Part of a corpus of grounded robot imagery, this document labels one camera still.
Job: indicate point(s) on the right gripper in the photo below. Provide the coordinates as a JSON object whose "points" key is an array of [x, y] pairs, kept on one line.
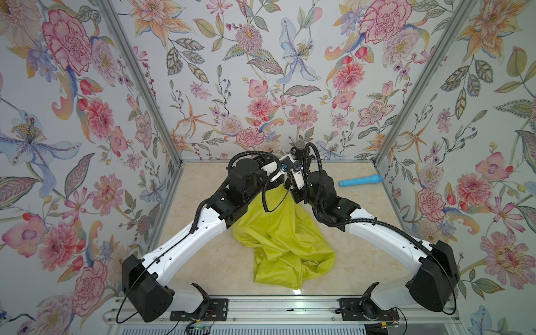
{"points": [[297, 192]]}

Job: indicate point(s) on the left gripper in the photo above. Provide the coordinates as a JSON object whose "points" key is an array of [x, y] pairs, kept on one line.
{"points": [[276, 181]]}

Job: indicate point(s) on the lime green trousers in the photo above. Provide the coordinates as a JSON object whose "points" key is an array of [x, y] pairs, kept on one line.
{"points": [[288, 246]]}

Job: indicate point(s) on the black leather belt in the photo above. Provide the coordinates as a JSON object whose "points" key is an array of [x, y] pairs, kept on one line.
{"points": [[273, 199]]}

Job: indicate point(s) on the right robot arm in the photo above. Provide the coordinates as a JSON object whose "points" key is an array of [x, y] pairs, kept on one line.
{"points": [[433, 272]]}

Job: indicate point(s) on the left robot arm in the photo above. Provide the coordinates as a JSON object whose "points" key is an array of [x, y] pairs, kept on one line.
{"points": [[145, 280]]}

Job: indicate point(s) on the black microphone on tripod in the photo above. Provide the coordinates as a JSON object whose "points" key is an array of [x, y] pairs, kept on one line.
{"points": [[300, 149]]}

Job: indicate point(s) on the blue toy microphone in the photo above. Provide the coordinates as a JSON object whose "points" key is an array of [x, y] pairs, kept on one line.
{"points": [[373, 179]]}

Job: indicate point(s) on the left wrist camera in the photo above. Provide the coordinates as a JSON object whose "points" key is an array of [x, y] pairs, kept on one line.
{"points": [[280, 167]]}

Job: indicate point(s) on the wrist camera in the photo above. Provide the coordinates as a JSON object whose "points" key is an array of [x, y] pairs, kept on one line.
{"points": [[280, 167], [298, 174]]}

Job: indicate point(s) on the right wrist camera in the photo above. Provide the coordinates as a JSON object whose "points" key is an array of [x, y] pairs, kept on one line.
{"points": [[298, 174]]}

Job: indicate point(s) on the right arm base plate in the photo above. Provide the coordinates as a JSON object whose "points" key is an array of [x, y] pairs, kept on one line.
{"points": [[364, 309]]}

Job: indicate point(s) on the aluminium front rail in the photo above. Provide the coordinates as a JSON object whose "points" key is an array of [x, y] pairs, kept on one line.
{"points": [[301, 309]]}

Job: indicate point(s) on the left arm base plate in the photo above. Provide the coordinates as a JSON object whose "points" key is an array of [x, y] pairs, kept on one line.
{"points": [[197, 305]]}

